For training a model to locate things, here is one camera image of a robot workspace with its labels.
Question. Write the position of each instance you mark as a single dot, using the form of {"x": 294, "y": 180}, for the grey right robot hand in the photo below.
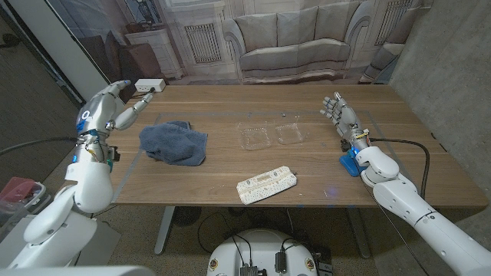
{"x": 345, "y": 119}

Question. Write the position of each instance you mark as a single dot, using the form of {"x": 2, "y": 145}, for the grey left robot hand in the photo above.
{"x": 97, "y": 113}

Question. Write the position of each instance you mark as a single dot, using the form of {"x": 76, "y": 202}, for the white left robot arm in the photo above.
{"x": 90, "y": 184}

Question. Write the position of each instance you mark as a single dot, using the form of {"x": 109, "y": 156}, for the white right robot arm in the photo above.
{"x": 399, "y": 199}

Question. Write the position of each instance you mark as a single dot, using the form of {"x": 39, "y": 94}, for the clear plastic clamshell container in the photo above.
{"x": 255, "y": 138}
{"x": 290, "y": 133}

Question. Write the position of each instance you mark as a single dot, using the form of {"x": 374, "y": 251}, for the blue towel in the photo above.
{"x": 176, "y": 145}

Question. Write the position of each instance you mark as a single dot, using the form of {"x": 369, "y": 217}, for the white patterned pen case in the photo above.
{"x": 266, "y": 184}

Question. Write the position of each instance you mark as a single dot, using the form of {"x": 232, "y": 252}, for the blue flat plastic object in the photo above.
{"x": 348, "y": 165}

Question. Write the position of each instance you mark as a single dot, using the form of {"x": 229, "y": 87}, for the white power strip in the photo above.
{"x": 149, "y": 84}

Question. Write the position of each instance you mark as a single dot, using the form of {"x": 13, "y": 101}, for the printed living room backdrop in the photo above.
{"x": 291, "y": 42}

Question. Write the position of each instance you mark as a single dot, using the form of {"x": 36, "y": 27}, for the storage bin with red lid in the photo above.
{"x": 19, "y": 191}

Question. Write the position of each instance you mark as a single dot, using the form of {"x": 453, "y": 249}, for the grey metal table leg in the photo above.
{"x": 165, "y": 230}
{"x": 359, "y": 234}

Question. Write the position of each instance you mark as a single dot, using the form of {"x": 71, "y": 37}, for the black round floor fan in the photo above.
{"x": 186, "y": 215}

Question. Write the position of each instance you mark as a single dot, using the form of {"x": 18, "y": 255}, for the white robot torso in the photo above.
{"x": 261, "y": 249}

